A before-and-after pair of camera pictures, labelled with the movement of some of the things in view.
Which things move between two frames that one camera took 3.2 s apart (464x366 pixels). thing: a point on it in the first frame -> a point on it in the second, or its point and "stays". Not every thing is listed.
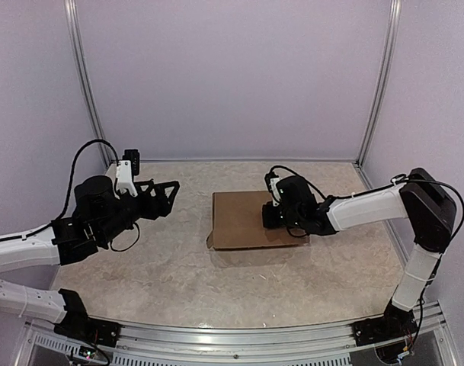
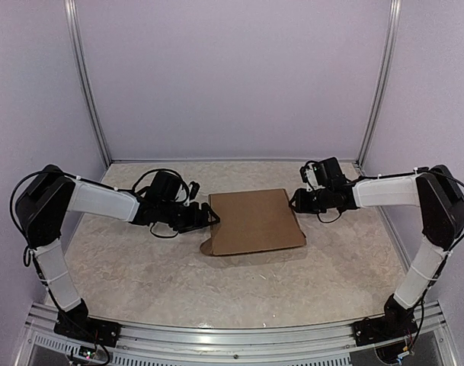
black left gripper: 164,207 -> 194,223
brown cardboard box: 238,222 stays
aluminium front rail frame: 427,343 stays
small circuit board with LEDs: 88,352 stays
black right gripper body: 270,220 -> 315,204
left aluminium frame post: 76,40 stays
